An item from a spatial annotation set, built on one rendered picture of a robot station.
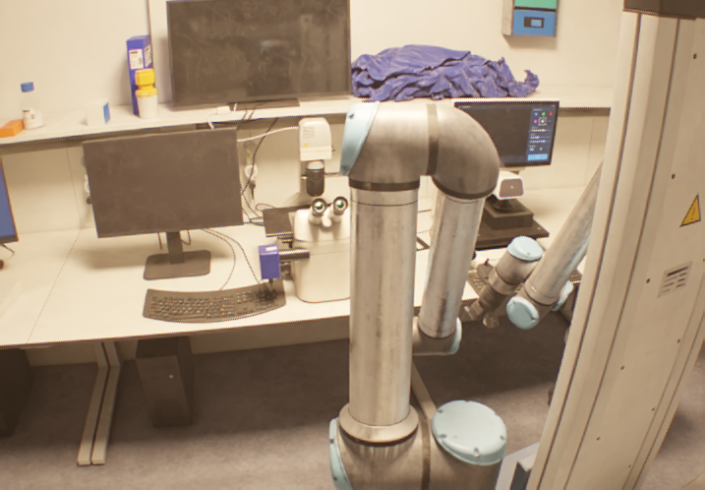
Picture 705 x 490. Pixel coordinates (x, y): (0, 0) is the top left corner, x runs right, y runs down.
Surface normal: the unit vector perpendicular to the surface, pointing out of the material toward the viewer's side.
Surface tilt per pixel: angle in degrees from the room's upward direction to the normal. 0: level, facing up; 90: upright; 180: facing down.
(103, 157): 86
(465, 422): 5
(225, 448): 0
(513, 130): 93
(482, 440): 5
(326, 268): 91
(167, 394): 90
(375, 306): 81
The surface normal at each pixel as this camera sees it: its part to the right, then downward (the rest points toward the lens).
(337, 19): 0.21, 0.35
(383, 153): -0.08, 0.29
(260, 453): 0.00, -0.90
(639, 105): -0.92, 0.17
